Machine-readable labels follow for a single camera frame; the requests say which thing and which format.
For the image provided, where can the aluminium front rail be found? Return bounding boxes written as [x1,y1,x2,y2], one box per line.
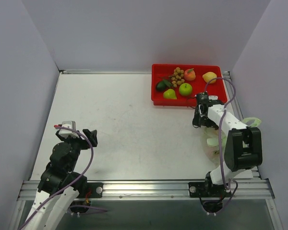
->
[16,178,276,202]

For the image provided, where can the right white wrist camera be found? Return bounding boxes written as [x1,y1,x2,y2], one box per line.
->
[208,95,218,100]

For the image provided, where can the red plastic tray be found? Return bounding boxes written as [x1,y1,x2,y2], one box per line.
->
[151,64,228,107]

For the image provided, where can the yellow lemon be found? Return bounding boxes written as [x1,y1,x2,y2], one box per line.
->
[202,72,217,84]

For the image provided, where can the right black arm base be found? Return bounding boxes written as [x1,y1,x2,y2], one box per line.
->
[188,182,231,216]

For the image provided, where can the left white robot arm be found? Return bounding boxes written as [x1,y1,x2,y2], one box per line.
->
[19,125,98,230]

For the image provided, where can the green apple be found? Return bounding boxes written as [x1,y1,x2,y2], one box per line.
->
[179,83,192,96]

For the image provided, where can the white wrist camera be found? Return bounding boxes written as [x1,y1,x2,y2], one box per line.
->
[208,95,218,100]
[54,121,79,138]

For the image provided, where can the pale green plastic bag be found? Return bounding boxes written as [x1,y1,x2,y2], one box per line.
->
[201,117,262,167]

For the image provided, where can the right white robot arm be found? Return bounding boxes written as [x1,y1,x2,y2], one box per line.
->
[192,92,263,196]

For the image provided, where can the orange peach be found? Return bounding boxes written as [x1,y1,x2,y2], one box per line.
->
[184,68,196,81]

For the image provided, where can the green pear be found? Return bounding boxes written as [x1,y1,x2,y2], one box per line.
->
[163,89,177,100]

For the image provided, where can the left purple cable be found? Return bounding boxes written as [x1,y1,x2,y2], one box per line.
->
[19,126,108,230]

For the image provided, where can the dark green avocado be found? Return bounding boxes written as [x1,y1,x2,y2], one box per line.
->
[155,80,168,92]

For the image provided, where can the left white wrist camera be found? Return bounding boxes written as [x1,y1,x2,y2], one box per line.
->
[54,121,79,138]

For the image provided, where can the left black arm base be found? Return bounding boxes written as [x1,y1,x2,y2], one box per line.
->
[68,182,106,216]

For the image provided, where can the brown longan bunch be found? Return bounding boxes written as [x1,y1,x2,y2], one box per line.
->
[162,67,184,88]

